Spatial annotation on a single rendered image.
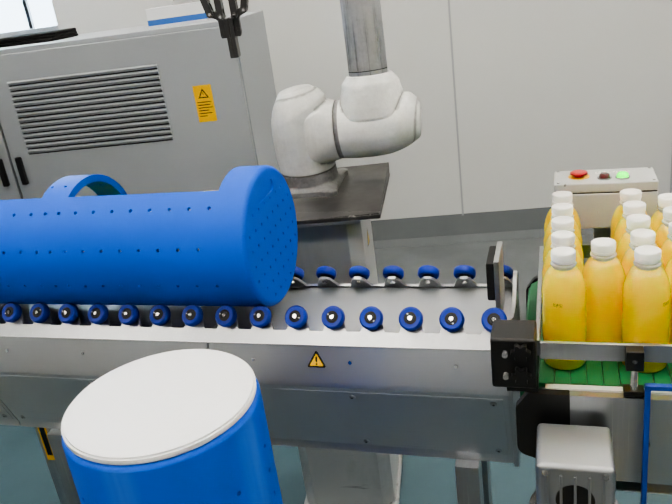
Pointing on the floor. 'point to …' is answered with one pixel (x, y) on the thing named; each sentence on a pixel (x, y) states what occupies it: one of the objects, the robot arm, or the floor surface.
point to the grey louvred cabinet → (136, 108)
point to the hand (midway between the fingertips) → (232, 37)
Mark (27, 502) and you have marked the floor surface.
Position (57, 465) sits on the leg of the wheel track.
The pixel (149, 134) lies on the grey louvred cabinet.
